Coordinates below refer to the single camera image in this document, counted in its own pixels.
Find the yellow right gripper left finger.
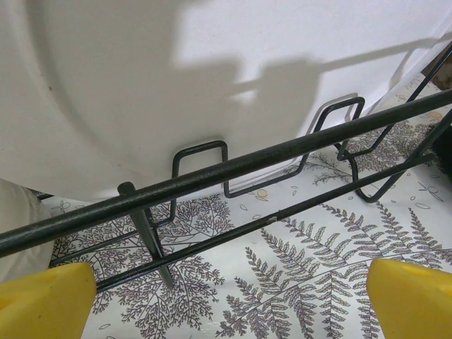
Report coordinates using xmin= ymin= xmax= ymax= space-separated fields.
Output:
xmin=0 ymin=263 xmax=97 ymax=339

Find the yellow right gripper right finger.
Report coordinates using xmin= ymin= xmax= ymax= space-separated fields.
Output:
xmin=367 ymin=259 xmax=452 ymax=339

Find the colourful squiggle patterned plate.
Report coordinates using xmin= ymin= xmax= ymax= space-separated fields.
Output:
xmin=0 ymin=0 xmax=452 ymax=209

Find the floral patterned tablecloth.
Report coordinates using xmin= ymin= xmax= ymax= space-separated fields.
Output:
xmin=45 ymin=81 xmax=452 ymax=339

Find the black wire dish rack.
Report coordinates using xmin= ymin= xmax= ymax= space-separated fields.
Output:
xmin=0 ymin=45 xmax=452 ymax=294

